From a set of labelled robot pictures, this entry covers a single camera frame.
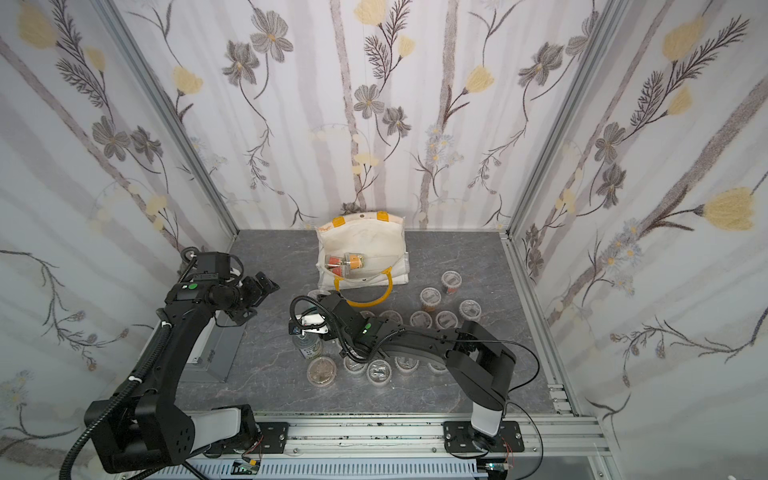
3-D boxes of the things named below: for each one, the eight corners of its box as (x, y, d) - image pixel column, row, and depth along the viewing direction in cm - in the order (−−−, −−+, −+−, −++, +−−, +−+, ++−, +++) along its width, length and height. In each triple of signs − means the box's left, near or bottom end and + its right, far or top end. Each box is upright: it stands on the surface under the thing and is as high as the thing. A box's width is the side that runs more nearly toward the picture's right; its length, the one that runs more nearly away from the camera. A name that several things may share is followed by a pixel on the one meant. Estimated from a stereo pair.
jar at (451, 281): (442, 296, 104) (444, 285, 99) (440, 281, 108) (442, 270, 103) (460, 296, 104) (463, 285, 99) (457, 281, 108) (460, 270, 103)
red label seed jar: (420, 312, 99) (422, 303, 94) (419, 295, 103) (420, 286, 99) (439, 312, 99) (441, 303, 95) (437, 295, 103) (439, 286, 99)
